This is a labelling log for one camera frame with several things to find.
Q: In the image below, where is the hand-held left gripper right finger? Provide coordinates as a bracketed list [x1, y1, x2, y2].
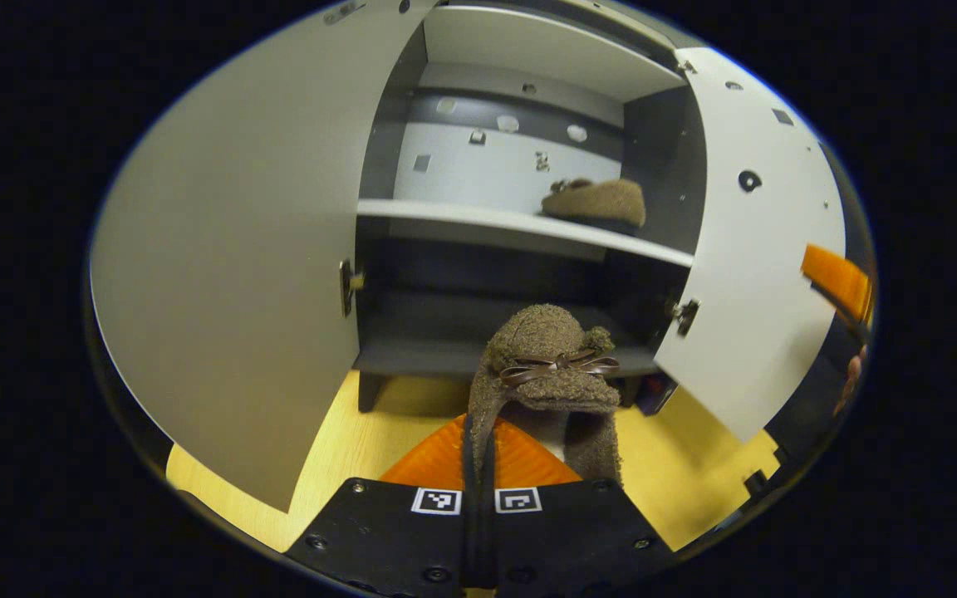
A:
[480, 419, 679, 598]

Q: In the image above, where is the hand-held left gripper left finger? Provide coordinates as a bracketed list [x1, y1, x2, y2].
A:
[283, 414, 481, 598]

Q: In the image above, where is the white shoe cabinet door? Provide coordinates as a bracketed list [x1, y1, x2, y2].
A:
[88, 0, 438, 513]
[653, 46, 847, 444]

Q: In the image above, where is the brown fuzzy shoe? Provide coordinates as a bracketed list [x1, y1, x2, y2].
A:
[466, 303, 622, 491]
[540, 177, 647, 229]

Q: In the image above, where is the white shoe cabinet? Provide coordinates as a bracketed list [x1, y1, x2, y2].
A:
[88, 0, 849, 513]

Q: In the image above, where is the white cabinet shelf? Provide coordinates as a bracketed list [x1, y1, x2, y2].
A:
[422, 4, 687, 103]
[356, 198, 695, 268]

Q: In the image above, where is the blue-grey book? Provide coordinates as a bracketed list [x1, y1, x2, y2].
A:
[632, 372, 680, 416]

